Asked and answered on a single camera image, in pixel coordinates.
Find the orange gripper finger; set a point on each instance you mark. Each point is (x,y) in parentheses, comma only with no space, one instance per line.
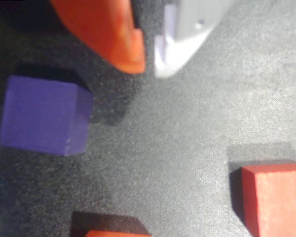
(106,32)

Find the blue wooden cube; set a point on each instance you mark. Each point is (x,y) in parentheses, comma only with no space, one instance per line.
(39,113)

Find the black table mat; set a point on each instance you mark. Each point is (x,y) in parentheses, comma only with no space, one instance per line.
(175,148)

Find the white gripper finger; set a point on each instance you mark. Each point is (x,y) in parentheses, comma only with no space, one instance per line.
(187,22)

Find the orange wooden cube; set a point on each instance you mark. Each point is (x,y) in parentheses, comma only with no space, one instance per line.
(113,234)

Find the red wooden cube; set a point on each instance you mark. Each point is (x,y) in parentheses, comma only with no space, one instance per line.
(281,202)

